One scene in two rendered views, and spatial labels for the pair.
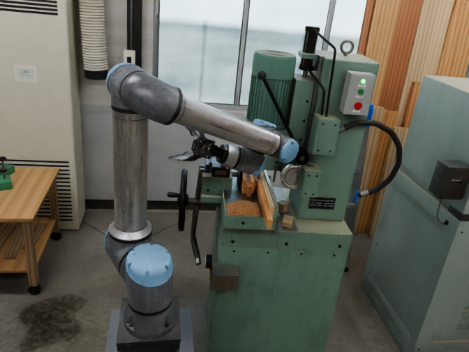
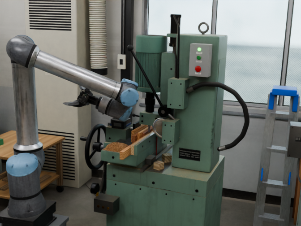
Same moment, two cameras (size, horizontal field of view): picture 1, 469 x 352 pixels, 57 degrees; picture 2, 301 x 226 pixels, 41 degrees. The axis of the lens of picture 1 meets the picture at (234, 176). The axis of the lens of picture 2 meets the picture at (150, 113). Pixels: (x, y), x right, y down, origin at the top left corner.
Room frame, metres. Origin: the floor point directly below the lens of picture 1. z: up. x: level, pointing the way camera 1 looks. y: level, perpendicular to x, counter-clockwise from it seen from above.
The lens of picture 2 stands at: (-0.20, -1.19, 1.60)
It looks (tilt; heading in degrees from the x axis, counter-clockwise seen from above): 13 degrees down; 28
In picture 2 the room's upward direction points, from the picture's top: 2 degrees clockwise
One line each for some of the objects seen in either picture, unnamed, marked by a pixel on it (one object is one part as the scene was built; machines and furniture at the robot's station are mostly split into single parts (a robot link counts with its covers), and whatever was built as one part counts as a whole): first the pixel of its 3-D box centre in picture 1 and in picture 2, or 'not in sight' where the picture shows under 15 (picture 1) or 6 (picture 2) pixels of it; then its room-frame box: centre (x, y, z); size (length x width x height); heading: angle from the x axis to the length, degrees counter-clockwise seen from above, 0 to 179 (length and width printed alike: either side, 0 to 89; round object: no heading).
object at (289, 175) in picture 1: (294, 176); (163, 128); (1.70, -0.26, 1.02); 0.12 x 0.03 x 0.12; 97
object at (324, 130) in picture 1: (324, 134); (178, 93); (1.68, -0.34, 1.23); 0.09 x 0.08 x 0.15; 97
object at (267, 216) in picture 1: (260, 191); (143, 141); (1.72, -0.12, 0.92); 0.56 x 0.02 x 0.04; 7
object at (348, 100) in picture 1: (356, 93); (200, 60); (1.70, -0.45, 1.40); 0.10 x 0.06 x 0.16; 97
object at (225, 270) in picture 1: (223, 277); (106, 204); (1.53, 0.00, 0.58); 0.12 x 0.08 x 0.08; 97
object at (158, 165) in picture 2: (287, 221); (158, 165); (1.66, -0.25, 0.82); 0.04 x 0.04 x 0.04; 77
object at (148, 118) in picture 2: (265, 161); (152, 119); (1.81, -0.13, 1.03); 0.14 x 0.07 x 0.09; 97
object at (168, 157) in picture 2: (283, 206); (166, 158); (1.79, -0.24, 0.82); 0.04 x 0.04 x 0.04; 48
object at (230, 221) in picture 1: (233, 189); (133, 141); (1.81, 0.00, 0.87); 0.61 x 0.30 x 0.06; 7
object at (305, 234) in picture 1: (279, 215); (167, 167); (1.82, -0.23, 0.76); 0.57 x 0.45 x 0.09; 97
